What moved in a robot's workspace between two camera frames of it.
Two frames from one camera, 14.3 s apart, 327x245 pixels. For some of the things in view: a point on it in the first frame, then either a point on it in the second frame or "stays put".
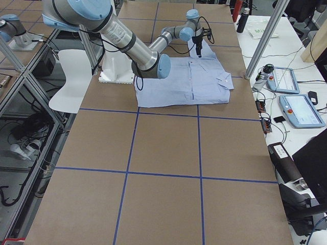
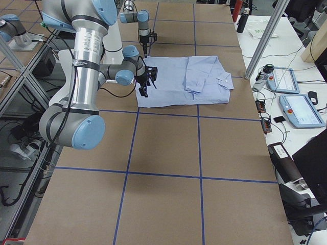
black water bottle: (243, 20) stays put
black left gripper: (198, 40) -> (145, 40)
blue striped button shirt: (191, 80) stays put
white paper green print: (256, 29) stays put
